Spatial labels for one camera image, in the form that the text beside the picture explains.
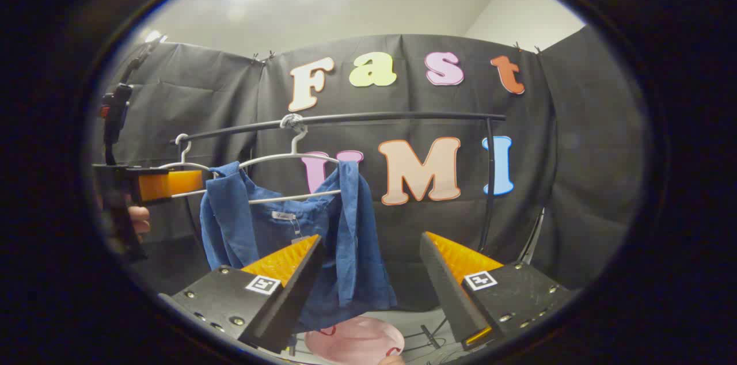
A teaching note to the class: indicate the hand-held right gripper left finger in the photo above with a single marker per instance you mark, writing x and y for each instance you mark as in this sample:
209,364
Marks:
299,287

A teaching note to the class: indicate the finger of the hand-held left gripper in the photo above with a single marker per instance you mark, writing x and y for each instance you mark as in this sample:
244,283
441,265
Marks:
173,183

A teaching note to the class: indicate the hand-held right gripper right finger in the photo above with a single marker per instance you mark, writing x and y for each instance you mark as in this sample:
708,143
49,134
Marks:
440,278

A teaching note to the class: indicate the pink laundry hamper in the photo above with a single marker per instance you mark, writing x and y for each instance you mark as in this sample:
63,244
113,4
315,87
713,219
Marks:
351,342

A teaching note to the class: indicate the white clothes hanger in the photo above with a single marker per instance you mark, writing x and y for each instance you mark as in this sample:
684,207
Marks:
295,143
184,152

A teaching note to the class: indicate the black clothes rack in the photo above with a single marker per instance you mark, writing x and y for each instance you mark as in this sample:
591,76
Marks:
403,116

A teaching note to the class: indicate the black backdrop cloth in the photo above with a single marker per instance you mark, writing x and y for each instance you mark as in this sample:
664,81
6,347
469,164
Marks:
576,152

